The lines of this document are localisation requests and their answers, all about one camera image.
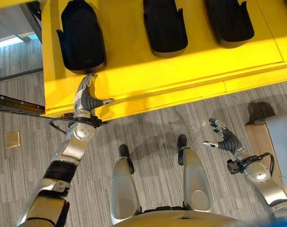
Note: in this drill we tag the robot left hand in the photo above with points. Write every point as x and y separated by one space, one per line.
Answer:
86 99

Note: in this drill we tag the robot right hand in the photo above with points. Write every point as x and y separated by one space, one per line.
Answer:
226 139

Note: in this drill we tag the black sole-shaped part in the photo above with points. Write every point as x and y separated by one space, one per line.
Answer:
164 27
228 22
80 35

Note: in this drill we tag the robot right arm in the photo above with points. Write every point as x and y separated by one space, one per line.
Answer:
259 175

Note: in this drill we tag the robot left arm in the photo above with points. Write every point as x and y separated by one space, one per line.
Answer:
60 165

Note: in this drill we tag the yellow shelf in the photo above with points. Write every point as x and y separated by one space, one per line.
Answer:
157 78

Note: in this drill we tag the robot right leg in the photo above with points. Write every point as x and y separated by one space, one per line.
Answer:
193 179

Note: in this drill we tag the robot leg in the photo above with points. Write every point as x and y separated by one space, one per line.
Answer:
123 184
193 179

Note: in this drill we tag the brass floor socket plate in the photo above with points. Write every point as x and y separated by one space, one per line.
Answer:
12 140

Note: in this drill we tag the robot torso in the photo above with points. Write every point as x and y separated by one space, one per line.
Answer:
179 218

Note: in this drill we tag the robot left leg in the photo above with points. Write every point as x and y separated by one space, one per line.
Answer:
123 184

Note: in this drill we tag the dark metal shelf rail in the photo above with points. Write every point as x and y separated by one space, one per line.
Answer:
15 104

